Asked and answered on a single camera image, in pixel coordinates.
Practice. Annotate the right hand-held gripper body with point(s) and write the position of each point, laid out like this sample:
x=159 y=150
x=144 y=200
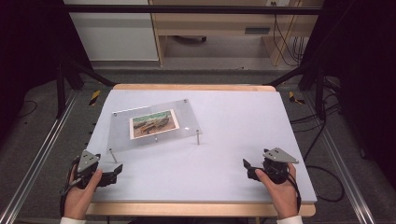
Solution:
x=278 y=157

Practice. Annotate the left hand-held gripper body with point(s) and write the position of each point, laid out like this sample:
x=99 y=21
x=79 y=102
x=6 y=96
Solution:
x=87 y=161

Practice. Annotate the boat picture print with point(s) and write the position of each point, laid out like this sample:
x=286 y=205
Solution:
x=154 y=124

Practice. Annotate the clear acrylic photo frame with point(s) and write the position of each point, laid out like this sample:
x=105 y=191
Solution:
x=186 y=118

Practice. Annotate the person's left hand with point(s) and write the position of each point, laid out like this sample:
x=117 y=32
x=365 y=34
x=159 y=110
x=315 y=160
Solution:
x=77 y=202

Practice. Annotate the person's right hand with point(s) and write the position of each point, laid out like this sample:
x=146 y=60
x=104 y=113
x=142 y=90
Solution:
x=285 y=199

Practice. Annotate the white table mat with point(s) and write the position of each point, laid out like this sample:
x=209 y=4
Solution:
x=236 y=130

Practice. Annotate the yellow clamp left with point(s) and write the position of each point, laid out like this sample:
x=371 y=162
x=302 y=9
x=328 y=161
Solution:
x=95 y=97

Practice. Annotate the yellow clamp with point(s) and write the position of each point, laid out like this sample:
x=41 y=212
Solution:
x=95 y=97
x=294 y=98

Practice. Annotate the yellow clamp right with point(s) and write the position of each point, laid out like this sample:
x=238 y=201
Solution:
x=294 y=98

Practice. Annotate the black metal stand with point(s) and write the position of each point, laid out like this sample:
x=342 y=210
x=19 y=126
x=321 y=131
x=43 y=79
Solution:
x=60 y=90
x=319 y=93

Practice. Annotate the person's dark clothing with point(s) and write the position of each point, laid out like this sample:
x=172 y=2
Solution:
x=186 y=221

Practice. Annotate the wooden table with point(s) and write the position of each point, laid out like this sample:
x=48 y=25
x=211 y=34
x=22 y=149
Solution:
x=193 y=87

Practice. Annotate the black curtain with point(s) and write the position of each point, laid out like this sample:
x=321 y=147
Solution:
x=28 y=46
x=364 y=77

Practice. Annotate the white cabinet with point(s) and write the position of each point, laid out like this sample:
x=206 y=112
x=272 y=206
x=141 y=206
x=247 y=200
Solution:
x=115 y=37

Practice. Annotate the wooden desk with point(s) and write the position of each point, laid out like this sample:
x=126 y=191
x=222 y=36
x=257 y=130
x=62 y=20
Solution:
x=218 y=21

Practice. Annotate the aluminium floor rail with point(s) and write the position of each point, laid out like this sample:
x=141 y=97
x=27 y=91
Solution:
x=342 y=161
x=34 y=161

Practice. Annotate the black horizontal frame bar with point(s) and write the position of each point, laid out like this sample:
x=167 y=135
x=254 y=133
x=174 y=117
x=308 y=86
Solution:
x=186 y=9

